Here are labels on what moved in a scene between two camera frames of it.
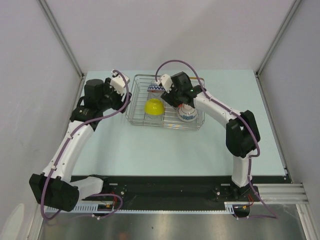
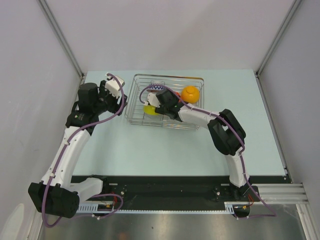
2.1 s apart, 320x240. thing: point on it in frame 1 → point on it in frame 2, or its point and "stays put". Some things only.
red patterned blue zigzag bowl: x=155 y=88 stays put
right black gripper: x=168 y=97 → x=160 y=110
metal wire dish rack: x=145 y=107 stays put
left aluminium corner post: x=45 y=6 stays put
